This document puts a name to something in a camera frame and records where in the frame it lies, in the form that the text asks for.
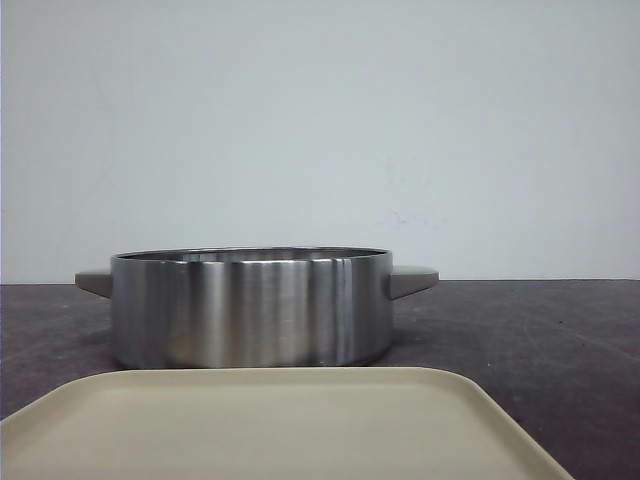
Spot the stainless steel pot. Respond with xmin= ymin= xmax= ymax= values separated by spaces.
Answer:
xmin=75 ymin=247 xmax=439 ymax=369

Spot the cream plastic tray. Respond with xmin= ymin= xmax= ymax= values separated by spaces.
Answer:
xmin=1 ymin=367 xmax=567 ymax=479

